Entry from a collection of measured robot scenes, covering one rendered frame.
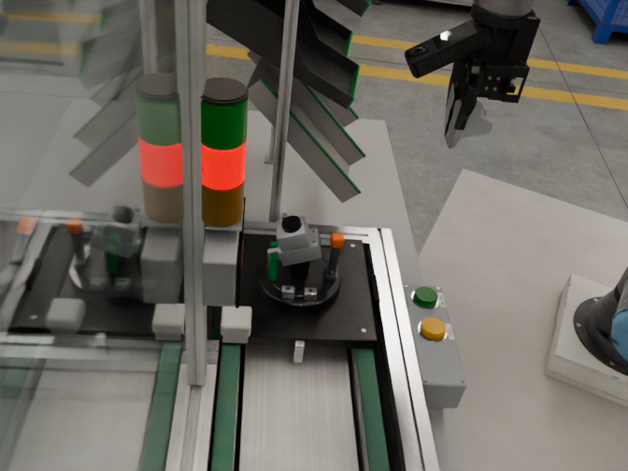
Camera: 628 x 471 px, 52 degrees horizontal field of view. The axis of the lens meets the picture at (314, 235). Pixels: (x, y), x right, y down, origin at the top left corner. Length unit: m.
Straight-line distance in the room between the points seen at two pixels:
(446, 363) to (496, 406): 0.15
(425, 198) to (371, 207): 1.58
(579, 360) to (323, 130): 0.63
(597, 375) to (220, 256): 0.71
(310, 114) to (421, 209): 1.71
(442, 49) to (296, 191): 0.66
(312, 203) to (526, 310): 0.50
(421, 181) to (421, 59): 2.25
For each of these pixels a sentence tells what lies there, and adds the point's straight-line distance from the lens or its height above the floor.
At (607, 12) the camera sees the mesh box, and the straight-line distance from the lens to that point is 5.19.
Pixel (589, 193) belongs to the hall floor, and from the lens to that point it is 3.41.
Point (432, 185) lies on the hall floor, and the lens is 3.11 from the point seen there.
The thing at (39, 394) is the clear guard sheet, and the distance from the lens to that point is 0.23.
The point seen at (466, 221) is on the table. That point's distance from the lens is 1.47.
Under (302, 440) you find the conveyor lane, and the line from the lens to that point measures 0.95.
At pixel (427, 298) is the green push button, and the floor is 0.97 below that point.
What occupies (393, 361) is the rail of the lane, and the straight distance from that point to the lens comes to 1.00.
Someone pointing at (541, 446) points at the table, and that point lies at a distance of 1.12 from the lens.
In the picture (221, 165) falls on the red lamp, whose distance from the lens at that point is 0.67.
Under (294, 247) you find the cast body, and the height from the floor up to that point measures 1.07.
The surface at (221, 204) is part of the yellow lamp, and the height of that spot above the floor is 1.29.
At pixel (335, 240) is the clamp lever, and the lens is 1.00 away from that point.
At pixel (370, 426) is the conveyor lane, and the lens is 0.94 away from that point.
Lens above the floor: 1.72
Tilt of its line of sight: 40 degrees down
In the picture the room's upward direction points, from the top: 8 degrees clockwise
